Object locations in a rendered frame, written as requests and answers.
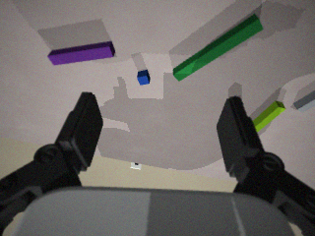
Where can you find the grey rectangular block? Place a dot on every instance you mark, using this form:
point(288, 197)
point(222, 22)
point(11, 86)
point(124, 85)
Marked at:
point(306, 102)

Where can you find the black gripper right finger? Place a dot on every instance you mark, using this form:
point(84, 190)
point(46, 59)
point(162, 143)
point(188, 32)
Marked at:
point(260, 173)

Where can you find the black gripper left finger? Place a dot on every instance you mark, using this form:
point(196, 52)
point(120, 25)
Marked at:
point(54, 166)

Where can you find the purple rectangular rod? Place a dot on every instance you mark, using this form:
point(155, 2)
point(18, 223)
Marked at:
point(82, 53)

